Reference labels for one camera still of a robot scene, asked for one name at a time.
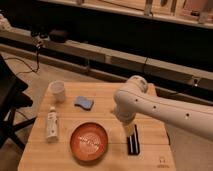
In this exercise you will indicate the white paper cup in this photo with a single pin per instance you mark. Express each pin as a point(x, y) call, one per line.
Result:
point(58, 90)

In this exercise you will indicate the white tube bottle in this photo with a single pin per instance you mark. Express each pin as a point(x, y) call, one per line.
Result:
point(52, 125)

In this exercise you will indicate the black white striped block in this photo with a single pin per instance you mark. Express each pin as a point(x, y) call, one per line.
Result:
point(133, 145)

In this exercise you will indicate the black box on ledge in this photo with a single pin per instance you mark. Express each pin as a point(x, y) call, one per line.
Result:
point(59, 36)

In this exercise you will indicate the black office chair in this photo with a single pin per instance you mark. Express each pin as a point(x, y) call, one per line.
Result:
point(12, 98)

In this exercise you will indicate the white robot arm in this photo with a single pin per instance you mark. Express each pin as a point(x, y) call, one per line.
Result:
point(132, 98)

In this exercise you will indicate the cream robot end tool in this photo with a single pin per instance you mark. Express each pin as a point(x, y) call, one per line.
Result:
point(129, 129)

